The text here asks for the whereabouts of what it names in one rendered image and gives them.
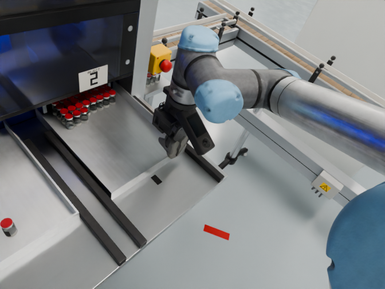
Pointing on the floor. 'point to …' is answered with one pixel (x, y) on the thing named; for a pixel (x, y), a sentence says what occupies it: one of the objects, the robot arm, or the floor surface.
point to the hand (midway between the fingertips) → (174, 156)
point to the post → (141, 49)
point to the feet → (232, 159)
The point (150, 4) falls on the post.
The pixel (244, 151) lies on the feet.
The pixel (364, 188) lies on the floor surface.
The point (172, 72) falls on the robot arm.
